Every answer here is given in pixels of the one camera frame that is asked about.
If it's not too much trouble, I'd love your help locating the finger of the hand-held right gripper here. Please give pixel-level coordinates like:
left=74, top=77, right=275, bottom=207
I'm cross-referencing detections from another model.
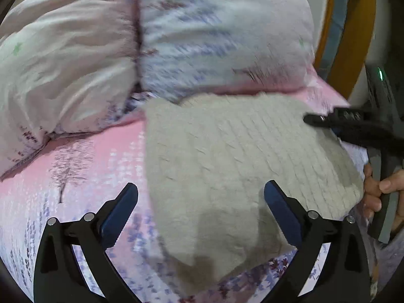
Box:
left=303, top=107, right=371, bottom=129
left=331, top=126, right=386, bottom=149

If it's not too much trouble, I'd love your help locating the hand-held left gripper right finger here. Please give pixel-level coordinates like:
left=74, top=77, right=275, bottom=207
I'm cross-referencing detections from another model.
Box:
left=263, top=180, right=371, bottom=303

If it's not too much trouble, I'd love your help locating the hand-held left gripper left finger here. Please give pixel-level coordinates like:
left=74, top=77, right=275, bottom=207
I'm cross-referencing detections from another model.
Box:
left=33, top=182, right=141, bottom=303

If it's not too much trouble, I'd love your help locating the beige cable-knit sweater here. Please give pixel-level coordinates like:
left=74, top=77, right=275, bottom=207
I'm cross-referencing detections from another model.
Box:
left=142, top=91, right=366, bottom=295

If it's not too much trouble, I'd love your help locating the person's right hand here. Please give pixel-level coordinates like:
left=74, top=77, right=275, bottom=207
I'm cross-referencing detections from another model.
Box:
left=362, top=162, right=404, bottom=237

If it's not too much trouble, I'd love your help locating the pink floral bed sheet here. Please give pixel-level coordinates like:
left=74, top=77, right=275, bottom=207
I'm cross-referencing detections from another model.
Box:
left=0, top=69, right=393, bottom=303

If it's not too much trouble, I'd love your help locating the grey-blue headboard panel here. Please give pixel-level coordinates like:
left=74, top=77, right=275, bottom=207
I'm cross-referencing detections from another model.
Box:
left=325, top=0, right=350, bottom=70

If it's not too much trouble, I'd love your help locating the pale floral tree-print pillow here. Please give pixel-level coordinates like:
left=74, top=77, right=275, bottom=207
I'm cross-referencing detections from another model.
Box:
left=137, top=0, right=317, bottom=104

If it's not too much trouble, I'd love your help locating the pink floral pillow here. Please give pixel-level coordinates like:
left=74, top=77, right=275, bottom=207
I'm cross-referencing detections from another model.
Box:
left=0, top=0, right=143, bottom=179

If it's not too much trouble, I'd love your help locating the wooden headboard frame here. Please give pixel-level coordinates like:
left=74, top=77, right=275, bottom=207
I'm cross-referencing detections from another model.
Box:
left=314, top=0, right=377, bottom=101

